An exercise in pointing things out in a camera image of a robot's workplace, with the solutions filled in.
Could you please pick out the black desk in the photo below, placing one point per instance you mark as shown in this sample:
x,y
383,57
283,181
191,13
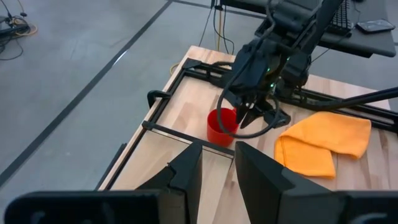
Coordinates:
x,y
360,43

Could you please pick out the black keyboard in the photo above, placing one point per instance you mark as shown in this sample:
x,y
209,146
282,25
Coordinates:
x,y
341,17

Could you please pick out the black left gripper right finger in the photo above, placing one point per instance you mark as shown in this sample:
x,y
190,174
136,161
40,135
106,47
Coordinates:
x,y
270,196

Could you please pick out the black table frame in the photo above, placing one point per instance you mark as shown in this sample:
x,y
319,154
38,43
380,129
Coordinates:
x,y
205,71

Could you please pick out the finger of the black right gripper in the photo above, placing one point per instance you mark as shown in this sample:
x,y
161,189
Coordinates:
x,y
240,113
250,116

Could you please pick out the black smartphone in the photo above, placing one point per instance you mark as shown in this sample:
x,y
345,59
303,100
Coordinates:
x,y
374,26

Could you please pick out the orange microfibre cloth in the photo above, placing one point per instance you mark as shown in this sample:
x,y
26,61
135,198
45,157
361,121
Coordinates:
x,y
320,143

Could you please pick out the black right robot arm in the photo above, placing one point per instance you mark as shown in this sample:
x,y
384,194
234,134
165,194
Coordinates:
x,y
298,68

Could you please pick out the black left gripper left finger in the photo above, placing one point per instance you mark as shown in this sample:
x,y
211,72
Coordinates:
x,y
183,186

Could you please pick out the black frame strut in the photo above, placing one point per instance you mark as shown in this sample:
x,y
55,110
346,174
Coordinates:
x,y
363,98

